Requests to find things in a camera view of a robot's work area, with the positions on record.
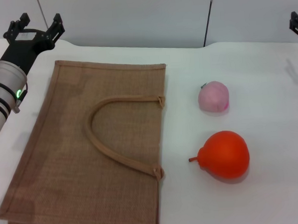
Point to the pink peach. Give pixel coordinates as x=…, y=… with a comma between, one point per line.
x=214, y=96

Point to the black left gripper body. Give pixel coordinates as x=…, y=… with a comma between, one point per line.
x=23, y=48

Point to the brown jute handbag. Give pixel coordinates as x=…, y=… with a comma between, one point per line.
x=90, y=145

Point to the orange fruit with stem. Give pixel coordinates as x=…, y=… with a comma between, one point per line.
x=226, y=155

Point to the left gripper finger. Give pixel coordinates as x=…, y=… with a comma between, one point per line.
x=18, y=24
x=57, y=29

